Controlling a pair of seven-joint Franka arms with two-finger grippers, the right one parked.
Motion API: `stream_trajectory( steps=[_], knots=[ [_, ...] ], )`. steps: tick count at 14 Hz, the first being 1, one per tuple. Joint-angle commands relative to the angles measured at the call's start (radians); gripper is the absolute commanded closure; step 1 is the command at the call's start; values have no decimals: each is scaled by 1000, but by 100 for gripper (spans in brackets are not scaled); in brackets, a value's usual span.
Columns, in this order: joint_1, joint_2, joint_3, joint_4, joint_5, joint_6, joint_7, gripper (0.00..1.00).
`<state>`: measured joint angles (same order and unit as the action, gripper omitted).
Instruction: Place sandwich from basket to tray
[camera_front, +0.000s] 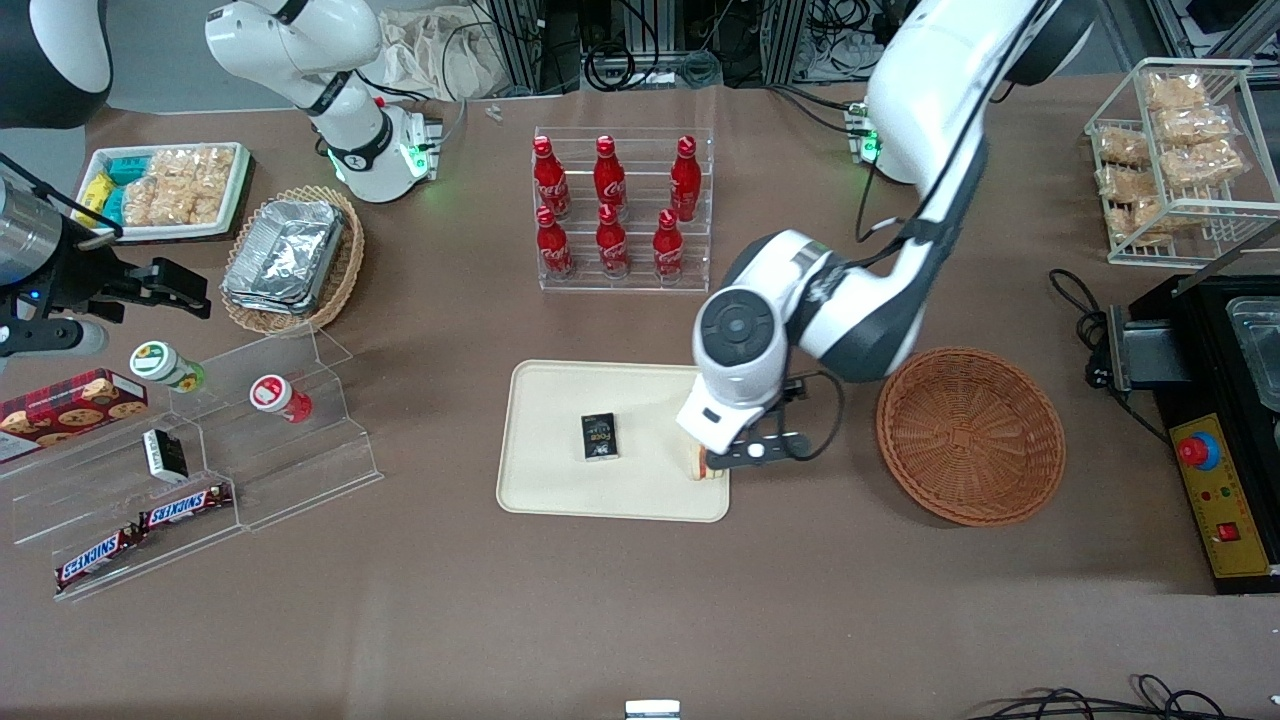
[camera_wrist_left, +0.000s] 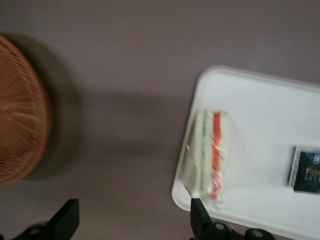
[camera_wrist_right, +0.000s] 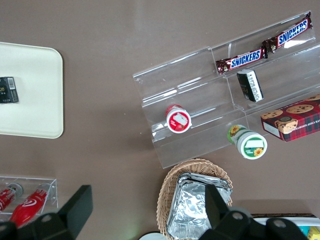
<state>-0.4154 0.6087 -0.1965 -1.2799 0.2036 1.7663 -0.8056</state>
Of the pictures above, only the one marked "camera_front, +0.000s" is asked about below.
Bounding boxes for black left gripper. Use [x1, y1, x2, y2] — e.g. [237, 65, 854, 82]
[762, 377, 810, 441]

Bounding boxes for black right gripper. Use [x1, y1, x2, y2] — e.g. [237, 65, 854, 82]
[28, 230, 214, 323]

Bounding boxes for white rectangular snack tray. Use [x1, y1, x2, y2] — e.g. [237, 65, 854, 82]
[75, 142, 252, 244]

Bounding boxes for foil containers in basket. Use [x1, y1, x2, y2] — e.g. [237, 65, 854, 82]
[220, 184, 366, 337]

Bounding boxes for brown round wicker basket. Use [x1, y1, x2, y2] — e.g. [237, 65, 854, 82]
[876, 346, 1067, 528]

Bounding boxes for beige plastic tray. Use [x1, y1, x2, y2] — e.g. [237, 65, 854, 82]
[496, 359, 732, 524]

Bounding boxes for green drink bottle white lid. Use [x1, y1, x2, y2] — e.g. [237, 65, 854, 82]
[129, 340, 207, 394]

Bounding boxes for clear rice cracker bags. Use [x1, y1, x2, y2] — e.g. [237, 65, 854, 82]
[122, 146, 237, 227]

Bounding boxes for silver foil container stack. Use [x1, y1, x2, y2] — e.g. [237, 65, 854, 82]
[221, 198, 347, 317]

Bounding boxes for yellow snack packet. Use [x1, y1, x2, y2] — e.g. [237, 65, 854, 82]
[78, 172, 117, 227]

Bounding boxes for red drink bottle white lid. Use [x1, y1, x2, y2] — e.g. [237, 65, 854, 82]
[249, 373, 314, 424]

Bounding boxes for red cookie box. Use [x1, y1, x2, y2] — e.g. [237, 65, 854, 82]
[0, 368, 150, 464]

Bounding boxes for small black white box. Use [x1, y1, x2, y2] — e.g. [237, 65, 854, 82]
[142, 428, 190, 484]

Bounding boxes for small black card box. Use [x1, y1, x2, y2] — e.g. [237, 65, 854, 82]
[581, 412, 621, 463]

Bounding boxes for red cola bottle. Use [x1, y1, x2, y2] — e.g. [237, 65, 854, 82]
[593, 135, 628, 217]
[652, 208, 687, 282]
[595, 203, 631, 280]
[532, 135, 573, 222]
[535, 205, 576, 282]
[669, 135, 703, 223]

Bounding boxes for clear acrylic step shelf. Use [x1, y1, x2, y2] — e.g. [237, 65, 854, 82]
[0, 325, 385, 603]

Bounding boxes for Snickers chocolate bar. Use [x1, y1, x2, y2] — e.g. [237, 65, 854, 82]
[54, 525, 147, 590]
[137, 483, 234, 532]

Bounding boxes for clear acrylic bottle rack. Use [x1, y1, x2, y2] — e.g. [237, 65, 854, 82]
[533, 126, 716, 294]

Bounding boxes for beige cloth bag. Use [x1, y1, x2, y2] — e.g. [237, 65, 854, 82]
[378, 8, 507, 103]

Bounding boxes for clear bagged cracker snack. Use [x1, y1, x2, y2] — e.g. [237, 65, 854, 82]
[1145, 72, 1209, 113]
[1098, 165, 1161, 206]
[1096, 125, 1153, 168]
[1155, 105, 1233, 149]

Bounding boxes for black yellow control machine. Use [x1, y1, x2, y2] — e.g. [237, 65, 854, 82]
[1130, 272, 1280, 597]

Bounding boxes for clear plastic container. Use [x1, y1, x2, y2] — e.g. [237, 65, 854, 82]
[1224, 295, 1280, 412]

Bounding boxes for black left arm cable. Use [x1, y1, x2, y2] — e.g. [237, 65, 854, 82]
[790, 0, 1063, 464]

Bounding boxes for black table cable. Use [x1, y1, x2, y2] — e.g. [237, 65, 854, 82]
[1048, 267, 1173, 443]

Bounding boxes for white wire basket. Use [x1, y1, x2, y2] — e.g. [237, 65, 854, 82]
[1084, 57, 1280, 269]

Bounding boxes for aluminium frame rack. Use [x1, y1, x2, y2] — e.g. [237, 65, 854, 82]
[478, 0, 813, 96]

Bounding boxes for black floor cables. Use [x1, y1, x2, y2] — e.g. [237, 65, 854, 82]
[985, 674, 1257, 720]

